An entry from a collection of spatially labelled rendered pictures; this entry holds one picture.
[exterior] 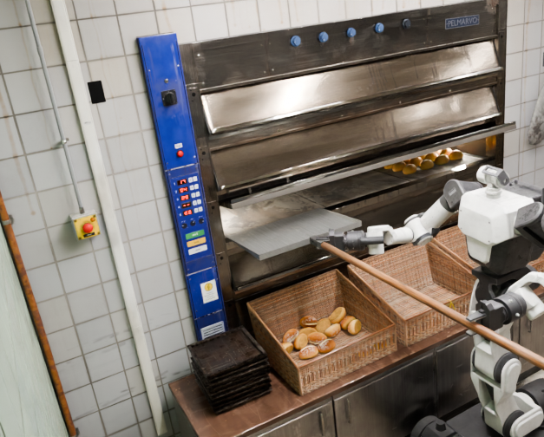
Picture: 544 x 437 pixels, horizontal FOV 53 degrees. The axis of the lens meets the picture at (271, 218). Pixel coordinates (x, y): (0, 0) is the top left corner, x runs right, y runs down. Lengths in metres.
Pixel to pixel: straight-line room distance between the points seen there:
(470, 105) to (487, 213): 1.27
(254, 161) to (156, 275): 0.69
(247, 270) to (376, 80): 1.16
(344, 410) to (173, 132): 1.47
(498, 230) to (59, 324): 1.83
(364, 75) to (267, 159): 0.67
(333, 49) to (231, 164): 0.75
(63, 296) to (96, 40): 1.06
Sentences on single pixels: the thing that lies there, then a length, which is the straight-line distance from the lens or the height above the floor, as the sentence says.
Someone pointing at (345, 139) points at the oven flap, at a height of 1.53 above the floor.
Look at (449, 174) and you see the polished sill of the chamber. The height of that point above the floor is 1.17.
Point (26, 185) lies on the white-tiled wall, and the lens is 2.35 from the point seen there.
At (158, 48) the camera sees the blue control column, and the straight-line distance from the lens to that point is 2.36.
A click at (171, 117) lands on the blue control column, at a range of 2.38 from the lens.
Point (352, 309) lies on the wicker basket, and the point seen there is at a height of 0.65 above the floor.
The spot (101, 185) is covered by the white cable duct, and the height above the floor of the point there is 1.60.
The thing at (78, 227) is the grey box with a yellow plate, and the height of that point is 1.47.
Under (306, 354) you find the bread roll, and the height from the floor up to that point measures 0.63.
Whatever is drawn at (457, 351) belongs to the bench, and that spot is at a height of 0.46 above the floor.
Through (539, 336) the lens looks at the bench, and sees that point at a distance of 3.50.
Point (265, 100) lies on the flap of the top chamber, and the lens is 2.59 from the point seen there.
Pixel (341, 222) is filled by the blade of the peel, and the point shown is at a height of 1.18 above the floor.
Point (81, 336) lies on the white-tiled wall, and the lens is 2.60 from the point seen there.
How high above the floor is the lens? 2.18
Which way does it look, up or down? 20 degrees down
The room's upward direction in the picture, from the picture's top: 8 degrees counter-clockwise
